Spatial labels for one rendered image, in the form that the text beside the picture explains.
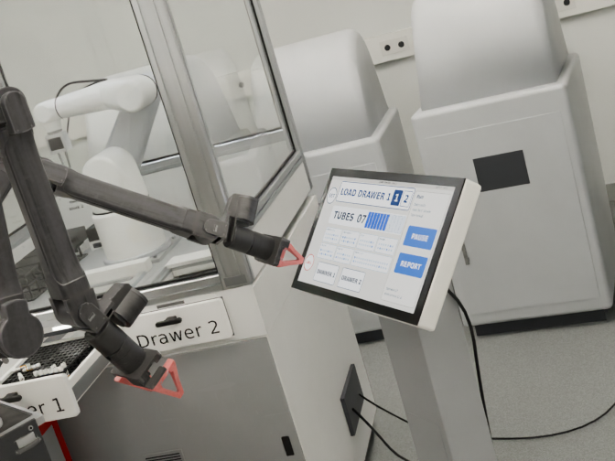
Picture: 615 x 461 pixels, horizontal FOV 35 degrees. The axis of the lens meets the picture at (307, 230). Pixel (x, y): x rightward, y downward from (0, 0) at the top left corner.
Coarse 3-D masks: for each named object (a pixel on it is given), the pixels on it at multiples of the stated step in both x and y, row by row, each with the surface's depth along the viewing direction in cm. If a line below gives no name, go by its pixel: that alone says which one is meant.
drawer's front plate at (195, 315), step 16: (192, 304) 255; (208, 304) 253; (144, 320) 258; (160, 320) 257; (192, 320) 255; (208, 320) 255; (224, 320) 254; (160, 336) 259; (176, 336) 258; (192, 336) 257; (208, 336) 256; (224, 336) 255
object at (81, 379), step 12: (24, 360) 262; (84, 360) 246; (96, 360) 251; (108, 360) 257; (12, 372) 256; (72, 372) 240; (84, 372) 244; (96, 372) 249; (0, 384) 250; (72, 384) 237; (84, 384) 242
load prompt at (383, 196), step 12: (348, 192) 227; (360, 192) 223; (372, 192) 218; (384, 192) 214; (396, 192) 210; (408, 192) 207; (360, 204) 221; (372, 204) 217; (384, 204) 213; (396, 204) 209; (408, 204) 205
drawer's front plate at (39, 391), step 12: (12, 384) 234; (24, 384) 233; (36, 384) 232; (48, 384) 231; (60, 384) 231; (0, 396) 235; (24, 396) 234; (36, 396) 233; (48, 396) 233; (60, 396) 232; (72, 396) 232; (36, 408) 234; (48, 408) 234; (72, 408) 232; (48, 420) 235
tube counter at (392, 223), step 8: (360, 216) 219; (368, 216) 217; (376, 216) 214; (384, 216) 211; (392, 216) 209; (400, 216) 206; (360, 224) 218; (368, 224) 215; (376, 224) 213; (384, 224) 210; (392, 224) 208; (400, 224) 205; (392, 232) 207; (400, 232) 204
